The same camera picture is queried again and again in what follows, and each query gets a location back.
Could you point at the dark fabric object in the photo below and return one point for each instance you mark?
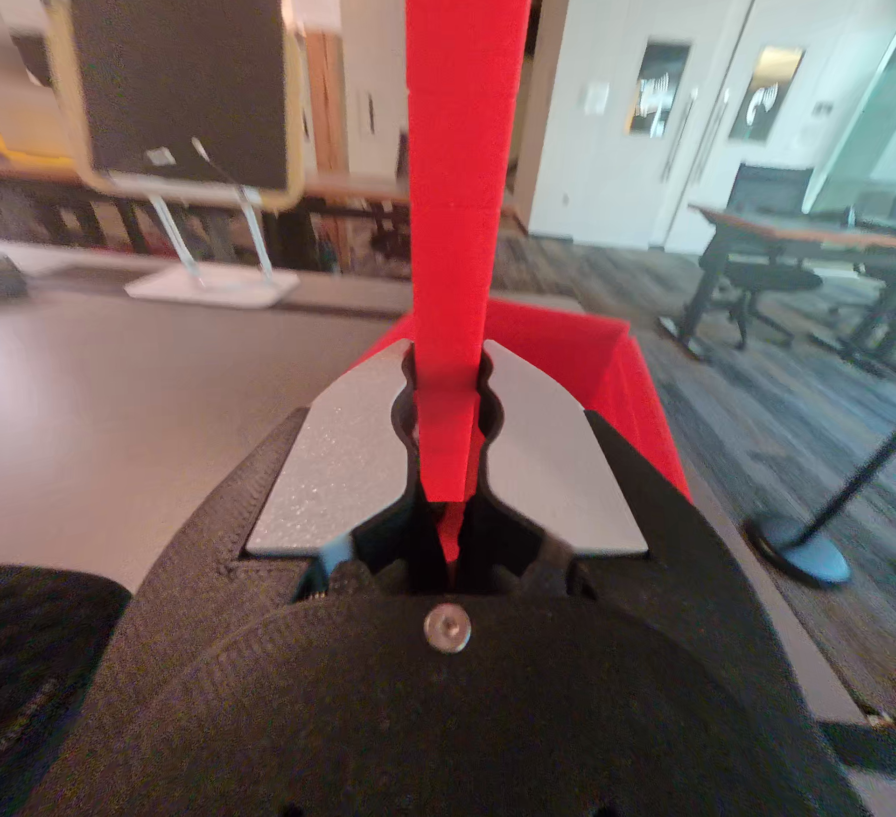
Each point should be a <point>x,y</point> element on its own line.
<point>49,663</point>

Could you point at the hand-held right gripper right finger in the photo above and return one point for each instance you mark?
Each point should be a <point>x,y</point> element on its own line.
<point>553,460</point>

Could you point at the red plastic bin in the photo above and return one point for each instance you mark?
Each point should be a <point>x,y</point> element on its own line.
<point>560,355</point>

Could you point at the black office chair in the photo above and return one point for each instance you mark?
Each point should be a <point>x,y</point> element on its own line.
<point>770,190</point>

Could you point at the small white wall paper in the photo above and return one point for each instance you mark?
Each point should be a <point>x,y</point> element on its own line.
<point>597,97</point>

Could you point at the wood-top office desk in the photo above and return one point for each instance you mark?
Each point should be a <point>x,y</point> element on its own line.
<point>791,229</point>

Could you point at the black floor stand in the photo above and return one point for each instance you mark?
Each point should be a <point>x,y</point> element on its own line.
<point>805,551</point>

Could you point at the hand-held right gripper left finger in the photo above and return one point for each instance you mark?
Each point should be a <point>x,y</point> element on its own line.
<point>329,460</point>

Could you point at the long red block bar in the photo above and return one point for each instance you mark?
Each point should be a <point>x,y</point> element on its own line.
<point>462,131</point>

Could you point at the long wooden table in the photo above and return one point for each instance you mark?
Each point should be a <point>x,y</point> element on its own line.
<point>350,188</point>

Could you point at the dark wall poster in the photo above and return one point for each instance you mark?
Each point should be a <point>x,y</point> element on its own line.
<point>766,92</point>
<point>658,89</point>

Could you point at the black panel on white stand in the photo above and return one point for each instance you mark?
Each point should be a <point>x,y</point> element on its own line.
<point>182,40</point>

